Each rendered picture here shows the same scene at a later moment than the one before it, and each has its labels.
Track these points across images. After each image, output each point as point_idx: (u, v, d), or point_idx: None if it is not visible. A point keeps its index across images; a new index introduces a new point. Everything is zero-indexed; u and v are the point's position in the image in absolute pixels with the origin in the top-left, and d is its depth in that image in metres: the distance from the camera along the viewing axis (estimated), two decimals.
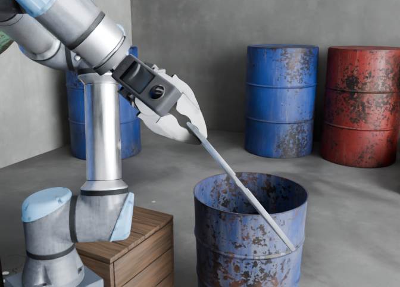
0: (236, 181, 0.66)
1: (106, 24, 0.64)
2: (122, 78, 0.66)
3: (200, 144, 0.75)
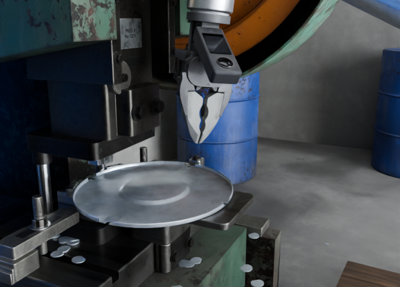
0: (188, 167, 0.93)
1: None
2: (204, 34, 0.69)
3: (196, 142, 0.75)
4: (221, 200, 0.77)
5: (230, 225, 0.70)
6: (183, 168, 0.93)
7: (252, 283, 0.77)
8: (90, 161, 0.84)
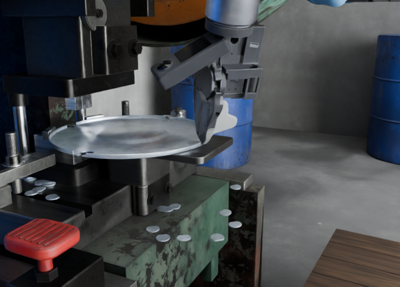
0: (77, 126, 0.87)
1: (221, 1, 0.60)
2: (200, 38, 0.66)
3: (200, 140, 0.76)
4: (165, 119, 0.93)
5: (205, 159, 0.69)
6: (77, 128, 0.86)
7: (230, 224, 0.76)
8: (68, 105, 0.83)
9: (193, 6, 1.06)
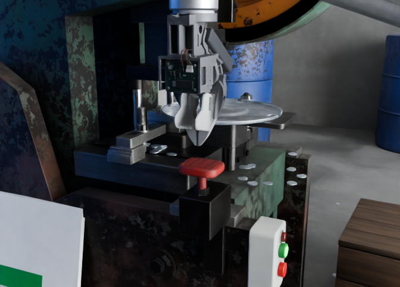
0: None
1: None
2: (213, 34, 0.71)
3: (201, 144, 0.74)
4: (172, 106, 1.13)
5: (284, 125, 0.96)
6: None
7: (297, 175, 1.03)
8: None
9: None
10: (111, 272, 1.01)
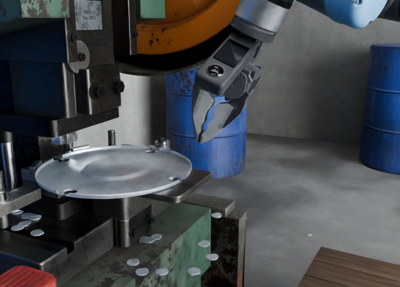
0: None
1: (274, 10, 0.64)
2: (229, 41, 0.67)
3: (196, 140, 0.75)
4: None
5: (181, 198, 0.73)
6: None
7: (206, 256, 0.79)
8: (54, 140, 0.87)
9: None
10: None
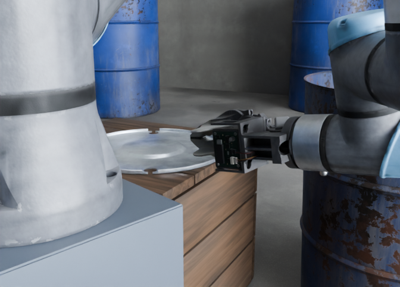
0: None
1: None
2: None
3: (193, 140, 0.75)
4: None
5: None
6: None
7: None
8: None
9: None
10: None
